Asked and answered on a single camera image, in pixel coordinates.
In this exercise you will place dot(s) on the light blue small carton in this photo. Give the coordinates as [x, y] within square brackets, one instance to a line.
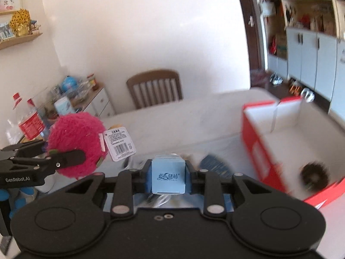
[168, 175]

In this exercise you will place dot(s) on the white drawer cabinet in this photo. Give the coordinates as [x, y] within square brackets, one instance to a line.
[96, 103]

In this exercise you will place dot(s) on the grey wall cabinet unit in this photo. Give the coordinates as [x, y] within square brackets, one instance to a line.
[303, 38]

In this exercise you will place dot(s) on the white paper hang tag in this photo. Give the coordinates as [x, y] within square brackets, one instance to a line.
[119, 143]

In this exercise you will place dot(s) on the golden ornament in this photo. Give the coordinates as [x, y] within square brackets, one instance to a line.
[20, 23]

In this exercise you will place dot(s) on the brown wooden chair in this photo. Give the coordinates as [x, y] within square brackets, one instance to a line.
[155, 87]

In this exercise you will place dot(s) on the pink plush toy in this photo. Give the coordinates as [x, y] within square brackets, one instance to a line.
[80, 131]

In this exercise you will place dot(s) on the red and white cardboard box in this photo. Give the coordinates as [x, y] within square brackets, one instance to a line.
[282, 137]

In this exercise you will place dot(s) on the wooden wall shelf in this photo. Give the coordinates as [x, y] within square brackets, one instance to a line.
[16, 41]

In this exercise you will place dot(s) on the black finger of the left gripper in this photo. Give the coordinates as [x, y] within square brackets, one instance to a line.
[66, 159]

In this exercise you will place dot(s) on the dark brown door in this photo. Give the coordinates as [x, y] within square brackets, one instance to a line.
[258, 76]

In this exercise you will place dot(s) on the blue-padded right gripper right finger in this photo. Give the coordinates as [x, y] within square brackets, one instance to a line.
[207, 184]

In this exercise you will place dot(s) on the blue gloved hand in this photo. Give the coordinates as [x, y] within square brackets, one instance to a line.
[14, 199]

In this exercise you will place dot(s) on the dark blue round fan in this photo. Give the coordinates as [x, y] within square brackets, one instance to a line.
[217, 165]

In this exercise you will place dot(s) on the blue globe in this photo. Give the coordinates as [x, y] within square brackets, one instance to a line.
[69, 83]

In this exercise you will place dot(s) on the framed wall picture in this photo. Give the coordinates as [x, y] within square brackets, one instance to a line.
[9, 6]

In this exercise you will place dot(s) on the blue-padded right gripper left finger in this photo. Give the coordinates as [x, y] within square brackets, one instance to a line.
[125, 185]

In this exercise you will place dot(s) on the large red label bottle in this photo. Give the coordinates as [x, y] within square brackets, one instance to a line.
[24, 123]

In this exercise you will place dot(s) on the black curly hair scrunchie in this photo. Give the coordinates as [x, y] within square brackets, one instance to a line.
[314, 177]

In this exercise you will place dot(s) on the yellow bread bun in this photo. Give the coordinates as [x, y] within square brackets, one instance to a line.
[115, 126]

